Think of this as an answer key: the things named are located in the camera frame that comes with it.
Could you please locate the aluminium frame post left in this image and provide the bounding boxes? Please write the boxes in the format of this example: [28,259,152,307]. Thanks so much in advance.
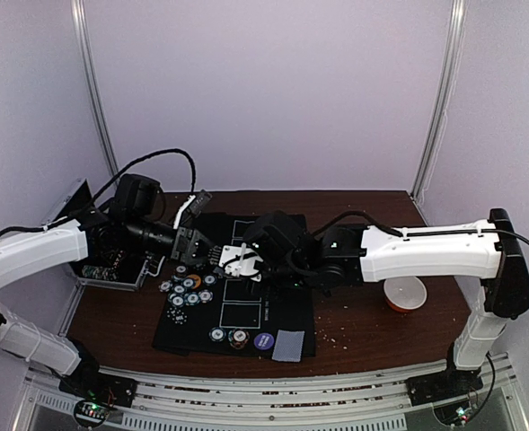
[70,0,119,178]

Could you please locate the aluminium poker chip case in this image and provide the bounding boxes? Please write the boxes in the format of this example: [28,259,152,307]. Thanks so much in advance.
[41,178,165,292]

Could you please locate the mixed colour chip stack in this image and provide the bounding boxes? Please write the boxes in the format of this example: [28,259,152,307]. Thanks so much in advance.
[228,329,250,350]

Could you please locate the orange big blind button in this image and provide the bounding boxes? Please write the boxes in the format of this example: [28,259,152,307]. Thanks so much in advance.
[183,274,202,289]

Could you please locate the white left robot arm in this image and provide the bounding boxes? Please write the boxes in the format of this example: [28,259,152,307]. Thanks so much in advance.
[0,148,215,399]

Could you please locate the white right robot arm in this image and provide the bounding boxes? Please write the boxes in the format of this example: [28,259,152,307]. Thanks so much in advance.
[210,208,529,405]

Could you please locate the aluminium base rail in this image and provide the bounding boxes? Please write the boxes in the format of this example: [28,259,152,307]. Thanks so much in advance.
[21,352,516,431]

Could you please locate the blue green fifty chip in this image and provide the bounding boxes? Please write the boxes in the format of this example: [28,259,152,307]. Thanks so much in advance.
[203,274,217,286]

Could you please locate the aluminium frame post right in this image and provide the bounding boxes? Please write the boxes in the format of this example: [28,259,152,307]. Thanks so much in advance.
[411,0,468,205]

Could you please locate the aluminium frame post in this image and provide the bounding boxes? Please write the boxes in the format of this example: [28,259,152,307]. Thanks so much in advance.
[411,0,468,205]
[70,0,119,178]

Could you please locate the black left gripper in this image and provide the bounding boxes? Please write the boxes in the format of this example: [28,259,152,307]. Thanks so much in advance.
[126,213,219,265]

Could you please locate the red black hundred chip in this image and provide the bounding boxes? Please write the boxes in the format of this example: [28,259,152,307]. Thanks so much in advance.
[174,265,188,278]

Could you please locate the black poker play mat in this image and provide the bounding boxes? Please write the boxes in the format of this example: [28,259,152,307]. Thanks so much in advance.
[150,212,317,359]

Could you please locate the orange white bowl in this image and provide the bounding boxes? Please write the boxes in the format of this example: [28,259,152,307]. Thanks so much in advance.
[384,277,428,312]

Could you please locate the purple small blind button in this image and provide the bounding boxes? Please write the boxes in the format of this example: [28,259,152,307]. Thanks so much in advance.
[253,332,276,351]

